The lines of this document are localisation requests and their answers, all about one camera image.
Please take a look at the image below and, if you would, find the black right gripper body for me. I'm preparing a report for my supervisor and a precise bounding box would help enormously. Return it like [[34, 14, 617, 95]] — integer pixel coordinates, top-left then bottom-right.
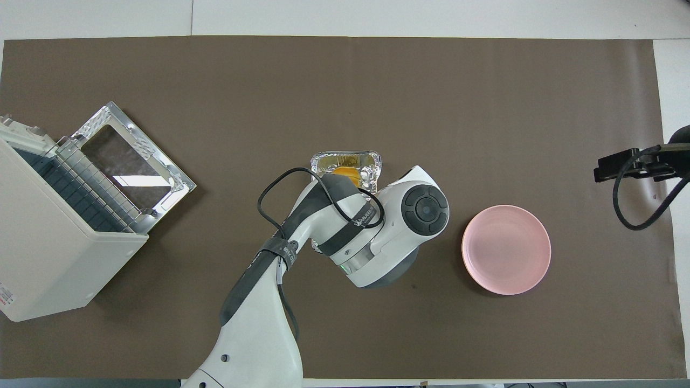
[[594, 124, 690, 184]]

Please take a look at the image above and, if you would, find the golden sliced bread loaf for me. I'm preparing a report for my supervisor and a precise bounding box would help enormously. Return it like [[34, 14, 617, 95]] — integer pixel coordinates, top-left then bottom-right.
[[333, 167, 362, 188]]

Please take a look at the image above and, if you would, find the aluminium foil tray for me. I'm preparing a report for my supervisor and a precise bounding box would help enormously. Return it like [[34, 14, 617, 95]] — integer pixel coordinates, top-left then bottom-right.
[[310, 150, 383, 196]]

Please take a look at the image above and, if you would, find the glass oven door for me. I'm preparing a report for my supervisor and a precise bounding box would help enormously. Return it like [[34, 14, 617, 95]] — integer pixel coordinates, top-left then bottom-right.
[[70, 101, 197, 233]]

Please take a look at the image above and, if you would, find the cream toaster oven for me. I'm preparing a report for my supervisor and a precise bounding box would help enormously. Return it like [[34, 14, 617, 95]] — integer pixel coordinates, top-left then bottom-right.
[[0, 113, 149, 323]]

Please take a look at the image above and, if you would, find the pink round plate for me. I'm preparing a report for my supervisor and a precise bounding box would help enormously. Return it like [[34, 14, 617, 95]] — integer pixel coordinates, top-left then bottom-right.
[[461, 204, 552, 296]]

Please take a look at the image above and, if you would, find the brown table mat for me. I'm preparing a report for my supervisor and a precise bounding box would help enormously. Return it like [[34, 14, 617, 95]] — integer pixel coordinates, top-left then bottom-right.
[[0, 36, 688, 380]]

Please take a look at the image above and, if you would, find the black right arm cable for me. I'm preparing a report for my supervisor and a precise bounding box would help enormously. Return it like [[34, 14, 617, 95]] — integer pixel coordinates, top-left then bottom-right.
[[612, 145, 690, 232]]

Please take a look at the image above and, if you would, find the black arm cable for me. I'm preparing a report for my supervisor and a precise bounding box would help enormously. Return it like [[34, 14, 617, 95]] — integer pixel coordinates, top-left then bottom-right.
[[612, 145, 690, 232], [257, 167, 385, 341]]

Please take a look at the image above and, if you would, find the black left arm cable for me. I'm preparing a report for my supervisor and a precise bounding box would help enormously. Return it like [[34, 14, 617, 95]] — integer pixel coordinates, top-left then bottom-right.
[[257, 167, 385, 341]]

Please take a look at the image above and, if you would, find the oven wire rack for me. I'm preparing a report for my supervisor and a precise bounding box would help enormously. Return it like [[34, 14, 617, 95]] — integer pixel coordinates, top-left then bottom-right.
[[53, 137, 150, 234]]

